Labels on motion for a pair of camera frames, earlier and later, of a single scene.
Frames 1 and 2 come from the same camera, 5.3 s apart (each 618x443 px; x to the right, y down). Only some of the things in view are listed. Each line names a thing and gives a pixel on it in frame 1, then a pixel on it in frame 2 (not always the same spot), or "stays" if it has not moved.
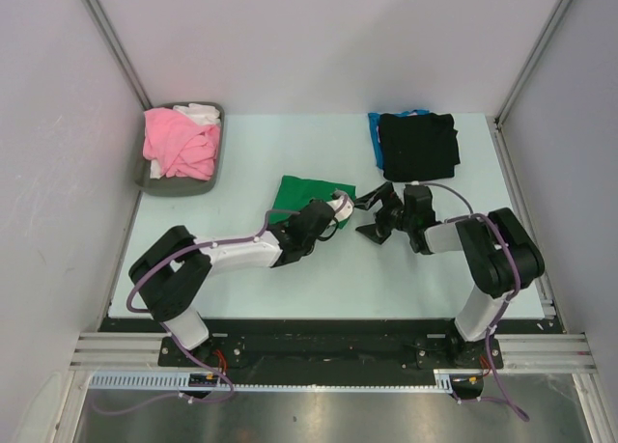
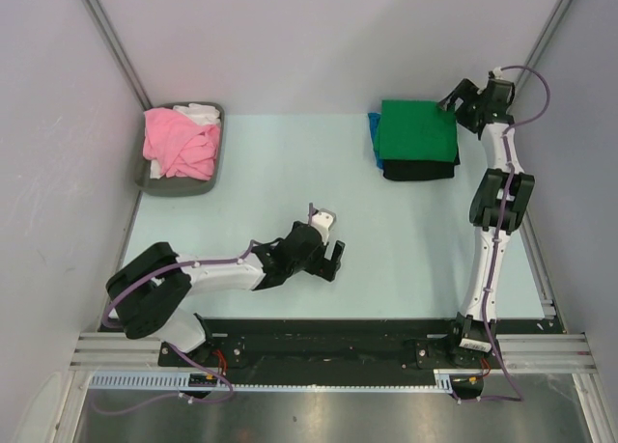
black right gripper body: (393, 214) to (474, 103)
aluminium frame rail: (548, 352) stays
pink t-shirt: (182, 146) stays
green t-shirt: (294, 193) to (417, 129)
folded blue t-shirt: (374, 118) stays
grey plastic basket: (180, 187) stays
